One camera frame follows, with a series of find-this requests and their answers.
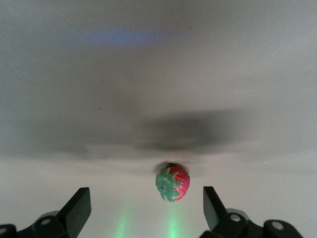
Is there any red strawberry showing green leaves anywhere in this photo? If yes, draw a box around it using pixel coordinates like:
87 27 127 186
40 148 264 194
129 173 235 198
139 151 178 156
155 162 191 202

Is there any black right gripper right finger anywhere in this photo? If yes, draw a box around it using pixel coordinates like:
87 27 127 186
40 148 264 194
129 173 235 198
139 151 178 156
199 185 305 238

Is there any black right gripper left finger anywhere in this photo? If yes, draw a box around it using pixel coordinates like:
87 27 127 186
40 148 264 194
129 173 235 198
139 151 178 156
0 187 92 238

